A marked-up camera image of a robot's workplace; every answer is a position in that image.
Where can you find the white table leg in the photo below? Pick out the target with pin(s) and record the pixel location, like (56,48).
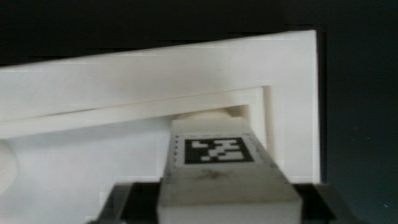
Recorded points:
(225,187)

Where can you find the white square table top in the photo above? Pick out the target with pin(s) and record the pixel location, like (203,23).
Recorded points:
(77,161)

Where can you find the white U-shaped obstacle fence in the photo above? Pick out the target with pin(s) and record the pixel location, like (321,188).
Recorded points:
(102,89)

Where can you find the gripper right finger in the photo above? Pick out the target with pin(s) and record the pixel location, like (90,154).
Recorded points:
(324,206)

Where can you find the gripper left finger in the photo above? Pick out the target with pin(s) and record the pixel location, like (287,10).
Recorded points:
(130,205)

